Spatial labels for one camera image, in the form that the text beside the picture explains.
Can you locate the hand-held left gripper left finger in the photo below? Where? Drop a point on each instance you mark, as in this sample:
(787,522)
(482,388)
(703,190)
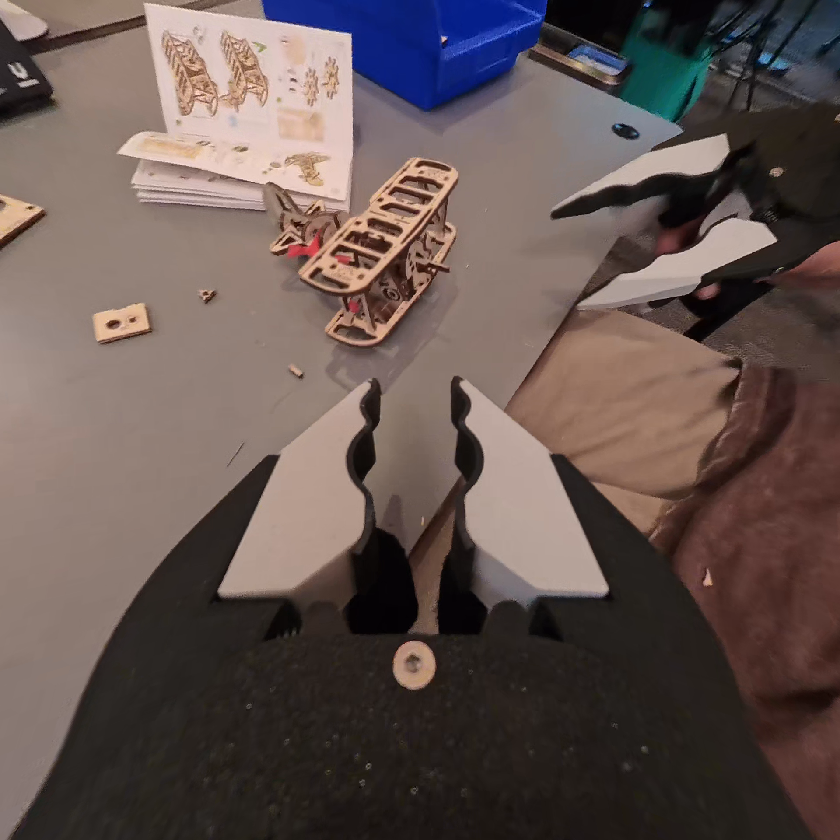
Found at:
(295,518)

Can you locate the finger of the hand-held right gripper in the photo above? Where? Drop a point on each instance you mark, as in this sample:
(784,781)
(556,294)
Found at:
(695,262)
(669,164)

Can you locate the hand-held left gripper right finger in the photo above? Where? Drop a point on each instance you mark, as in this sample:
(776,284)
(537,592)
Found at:
(531,518)

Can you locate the wooden biplane model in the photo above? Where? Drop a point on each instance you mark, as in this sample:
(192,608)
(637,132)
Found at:
(367,262)

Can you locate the black desk grommet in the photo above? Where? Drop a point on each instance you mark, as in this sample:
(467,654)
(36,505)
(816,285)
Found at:
(626,130)

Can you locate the grey desk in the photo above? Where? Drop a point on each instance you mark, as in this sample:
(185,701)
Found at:
(164,426)

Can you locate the person's right hand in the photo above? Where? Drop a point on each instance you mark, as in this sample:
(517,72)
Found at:
(676,239)

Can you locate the teal bin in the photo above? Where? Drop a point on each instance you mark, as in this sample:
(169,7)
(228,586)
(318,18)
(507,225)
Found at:
(663,72)

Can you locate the steel trash can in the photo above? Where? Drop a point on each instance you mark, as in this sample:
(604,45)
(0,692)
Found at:
(590,59)

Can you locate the khaki trousers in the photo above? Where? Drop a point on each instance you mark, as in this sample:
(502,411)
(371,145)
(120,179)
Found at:
(623,407)

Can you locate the brown sweater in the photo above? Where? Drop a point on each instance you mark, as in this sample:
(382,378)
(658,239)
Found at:
(754,525)

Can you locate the small square wooden offcut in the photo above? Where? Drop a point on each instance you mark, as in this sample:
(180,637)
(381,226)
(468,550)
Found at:
(134,325)

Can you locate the blue plastic bin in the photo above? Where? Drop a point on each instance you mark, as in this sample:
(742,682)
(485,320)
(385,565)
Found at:
(426,65)

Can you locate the instruction booklet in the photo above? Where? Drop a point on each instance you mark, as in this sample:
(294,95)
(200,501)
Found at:
(262,151)

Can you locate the white board stand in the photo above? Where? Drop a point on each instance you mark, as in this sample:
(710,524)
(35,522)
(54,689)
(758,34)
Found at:
(19,16)

